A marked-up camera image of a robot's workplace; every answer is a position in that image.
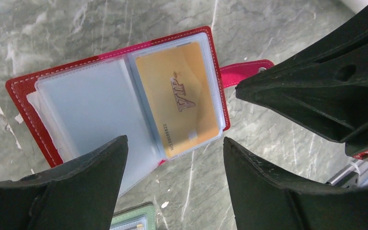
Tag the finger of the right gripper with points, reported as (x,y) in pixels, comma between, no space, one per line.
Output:
(323,88)

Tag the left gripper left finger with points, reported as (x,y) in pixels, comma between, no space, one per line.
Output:
(80,194)

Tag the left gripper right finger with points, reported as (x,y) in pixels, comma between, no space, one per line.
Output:
(265,196)

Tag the red card holder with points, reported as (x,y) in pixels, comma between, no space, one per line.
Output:
(74,108)

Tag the white pvc pipe frame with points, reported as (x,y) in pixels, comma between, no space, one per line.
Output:
(355,5)

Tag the aluminium frame rail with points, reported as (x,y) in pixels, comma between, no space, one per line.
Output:
(354,174)

